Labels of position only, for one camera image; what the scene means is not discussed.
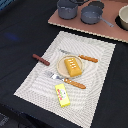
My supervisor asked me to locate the orange waffle cracker block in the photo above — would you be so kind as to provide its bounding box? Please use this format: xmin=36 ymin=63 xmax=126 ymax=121
xmin=64 ymin=58 xmax=82 ymax=77

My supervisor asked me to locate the brown sausage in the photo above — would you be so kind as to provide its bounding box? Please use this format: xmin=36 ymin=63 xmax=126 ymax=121
xmin=32 ymin=54 xmax=50 ymax=66

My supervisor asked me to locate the yellow butter box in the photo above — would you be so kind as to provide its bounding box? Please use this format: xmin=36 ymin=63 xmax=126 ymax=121
xmin=55 ymin=84 xmax=70 ymax=107

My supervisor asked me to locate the round wooden plate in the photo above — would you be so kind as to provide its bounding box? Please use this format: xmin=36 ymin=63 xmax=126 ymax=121
xmin=57 ymin=55 xmax=83 ymax=78

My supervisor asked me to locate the woven beige placemat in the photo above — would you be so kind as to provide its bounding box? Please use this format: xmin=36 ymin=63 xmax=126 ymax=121
xmin=14 ymin=31 xmax=115 ymax=128

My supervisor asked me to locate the grey cooking pot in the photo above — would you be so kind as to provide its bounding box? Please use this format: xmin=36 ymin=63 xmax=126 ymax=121
xmin=57 ymin=0 xmax=78 ymax=20

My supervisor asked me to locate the black stove burner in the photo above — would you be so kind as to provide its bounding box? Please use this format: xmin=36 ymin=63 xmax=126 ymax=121
xmin=88 ymin=1 xmax=104 ymax=9

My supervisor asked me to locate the pink stovetop board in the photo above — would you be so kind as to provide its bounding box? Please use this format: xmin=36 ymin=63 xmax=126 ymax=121
xmin=48 ymin=0 xmax=128 ymax=43

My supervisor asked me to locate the beige bowl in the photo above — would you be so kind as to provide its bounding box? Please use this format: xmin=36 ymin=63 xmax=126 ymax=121
xmin=119 ymin=5 xmax=128 ymax=30

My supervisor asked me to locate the wooden handled fork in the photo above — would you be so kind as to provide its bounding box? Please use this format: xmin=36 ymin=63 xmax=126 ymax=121
xmin=45 ymin=71 xmax=86 ymax=89

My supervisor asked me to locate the wooden handled knife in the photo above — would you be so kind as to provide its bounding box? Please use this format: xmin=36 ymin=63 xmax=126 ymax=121
xmin=59 ymin=49 xmax=98 ymax=63

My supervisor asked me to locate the grey saucepan with handle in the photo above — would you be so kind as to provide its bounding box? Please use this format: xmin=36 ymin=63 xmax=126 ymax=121
xmin=81 ymin=6 xmax=113 ymax=27

